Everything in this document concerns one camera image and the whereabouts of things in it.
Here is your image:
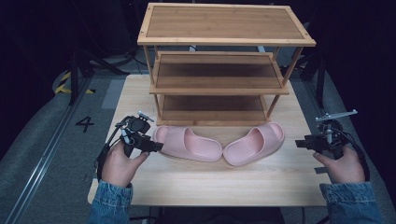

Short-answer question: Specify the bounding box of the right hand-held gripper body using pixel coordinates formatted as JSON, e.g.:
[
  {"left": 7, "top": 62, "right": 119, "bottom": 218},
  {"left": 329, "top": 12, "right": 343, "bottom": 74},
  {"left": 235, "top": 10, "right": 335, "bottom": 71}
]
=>
[{"left": 315, "top": 108, "right": 359, "bottom": 160}]

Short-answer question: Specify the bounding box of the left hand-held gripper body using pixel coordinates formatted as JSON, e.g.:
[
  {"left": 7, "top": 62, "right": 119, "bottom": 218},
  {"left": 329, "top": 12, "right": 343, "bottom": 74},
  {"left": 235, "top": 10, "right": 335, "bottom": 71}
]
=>
[{"left": 115, "top": 110, "right": 155, "bottom": 158}]

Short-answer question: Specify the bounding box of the pink slipper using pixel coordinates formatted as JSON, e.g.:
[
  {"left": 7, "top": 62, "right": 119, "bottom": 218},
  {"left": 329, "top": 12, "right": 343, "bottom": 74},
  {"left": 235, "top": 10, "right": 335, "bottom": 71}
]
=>
[
  {"left": 152, "top": 124, "right": 224, "bottom": 163},
  {"left": 222, "top": 121, "right": 286, "bottom": 167}
]

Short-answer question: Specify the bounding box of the wooden three-tier shoe rack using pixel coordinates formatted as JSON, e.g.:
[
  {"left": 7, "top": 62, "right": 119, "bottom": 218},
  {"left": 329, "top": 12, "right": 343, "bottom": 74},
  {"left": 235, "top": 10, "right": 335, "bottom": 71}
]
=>
[{"left": 136, "top": 2, "right": 318, "bottom": 128}]

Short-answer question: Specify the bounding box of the person's right hand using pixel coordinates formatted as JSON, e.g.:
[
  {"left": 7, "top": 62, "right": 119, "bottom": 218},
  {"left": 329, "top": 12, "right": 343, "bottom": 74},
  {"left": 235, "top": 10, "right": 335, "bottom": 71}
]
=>
[{"left": 312, "top": 146, "right": 366, "bottom": 185}]

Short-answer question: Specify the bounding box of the person's left hand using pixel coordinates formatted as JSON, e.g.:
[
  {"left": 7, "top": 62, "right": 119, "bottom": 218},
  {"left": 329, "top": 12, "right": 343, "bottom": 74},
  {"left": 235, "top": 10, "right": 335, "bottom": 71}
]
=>
[{"left": 102, "top": 141, "right": 150, "bottom": 189}]

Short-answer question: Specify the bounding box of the yellow black hazard tape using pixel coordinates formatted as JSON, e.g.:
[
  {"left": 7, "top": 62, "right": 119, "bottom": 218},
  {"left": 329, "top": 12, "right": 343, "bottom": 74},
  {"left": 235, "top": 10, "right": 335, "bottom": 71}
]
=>
[{"left": 54, "top": 71, "right": 96, "bottom": 95}]

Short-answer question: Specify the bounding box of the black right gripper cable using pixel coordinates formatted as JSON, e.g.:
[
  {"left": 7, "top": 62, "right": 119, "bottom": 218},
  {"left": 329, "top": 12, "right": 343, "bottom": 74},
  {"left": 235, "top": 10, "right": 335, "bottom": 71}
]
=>
[{"left": 339, "top": 126, "right": 372, "bottom": 183}]

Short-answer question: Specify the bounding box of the metal floor rail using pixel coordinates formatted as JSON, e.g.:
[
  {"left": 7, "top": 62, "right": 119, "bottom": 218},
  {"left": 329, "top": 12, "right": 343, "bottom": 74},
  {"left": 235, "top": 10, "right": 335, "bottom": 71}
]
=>
[{"left": 3, "top": 77, "right": 92, "bottom": 224}]

